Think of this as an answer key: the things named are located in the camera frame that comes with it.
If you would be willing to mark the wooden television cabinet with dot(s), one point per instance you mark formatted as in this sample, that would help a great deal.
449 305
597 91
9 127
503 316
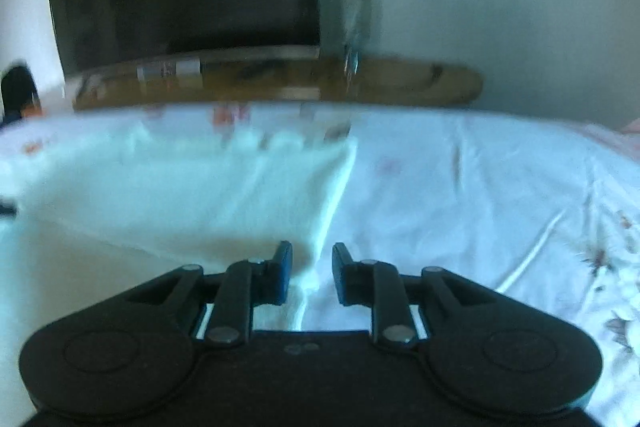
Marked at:
390 82

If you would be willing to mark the silver set-top box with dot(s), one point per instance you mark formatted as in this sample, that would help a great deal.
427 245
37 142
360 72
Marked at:
167 73

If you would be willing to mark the clear plastic bottle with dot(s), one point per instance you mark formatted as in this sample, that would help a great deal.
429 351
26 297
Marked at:
356 22

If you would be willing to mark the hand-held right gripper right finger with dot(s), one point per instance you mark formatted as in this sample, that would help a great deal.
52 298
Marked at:
341 276

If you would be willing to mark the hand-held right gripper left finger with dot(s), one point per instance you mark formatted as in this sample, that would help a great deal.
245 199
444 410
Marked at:
283 274

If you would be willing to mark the floral white bed sheet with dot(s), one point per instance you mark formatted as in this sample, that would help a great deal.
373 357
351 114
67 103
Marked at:
475 187

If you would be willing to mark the white towel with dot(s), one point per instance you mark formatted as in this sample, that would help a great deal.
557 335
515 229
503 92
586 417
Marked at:
200 197

